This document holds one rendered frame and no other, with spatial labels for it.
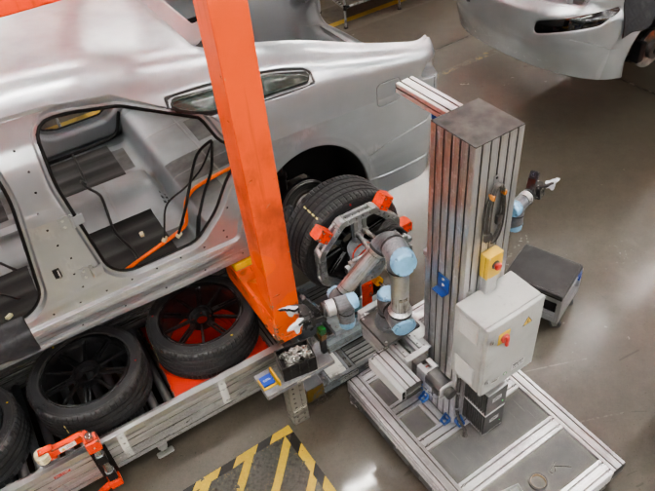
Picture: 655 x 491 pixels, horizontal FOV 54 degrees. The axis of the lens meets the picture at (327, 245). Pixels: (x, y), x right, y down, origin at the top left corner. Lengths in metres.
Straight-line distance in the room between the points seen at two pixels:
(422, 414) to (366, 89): 1.85
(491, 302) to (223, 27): 1.58
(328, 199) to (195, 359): 1.19
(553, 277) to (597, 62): 1.88
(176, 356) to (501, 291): 1.88
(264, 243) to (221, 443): 1.39
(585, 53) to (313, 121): 2.51
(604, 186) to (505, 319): 3.01
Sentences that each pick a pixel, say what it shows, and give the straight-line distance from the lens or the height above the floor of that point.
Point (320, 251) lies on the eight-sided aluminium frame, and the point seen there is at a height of 0.98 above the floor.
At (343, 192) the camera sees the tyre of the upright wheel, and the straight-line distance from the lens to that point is 3.58.
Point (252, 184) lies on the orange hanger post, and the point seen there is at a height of 1.65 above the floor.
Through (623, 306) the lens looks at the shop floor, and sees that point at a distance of 4.77.
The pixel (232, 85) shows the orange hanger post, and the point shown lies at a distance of 2.67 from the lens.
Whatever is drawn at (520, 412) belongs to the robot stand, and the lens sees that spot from 3.84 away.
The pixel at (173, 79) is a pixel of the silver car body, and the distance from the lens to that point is 3.35.
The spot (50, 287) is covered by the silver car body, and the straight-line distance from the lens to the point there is 3.58.
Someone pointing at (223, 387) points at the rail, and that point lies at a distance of 3.85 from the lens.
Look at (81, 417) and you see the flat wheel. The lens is 3.79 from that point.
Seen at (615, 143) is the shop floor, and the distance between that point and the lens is 6.26.
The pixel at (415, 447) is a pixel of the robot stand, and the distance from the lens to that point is 3.64.
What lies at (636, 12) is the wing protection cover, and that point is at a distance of 5.42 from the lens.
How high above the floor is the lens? 3.38
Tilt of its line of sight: 43 degrees down
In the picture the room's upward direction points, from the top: 6 degrees counter-clockwise
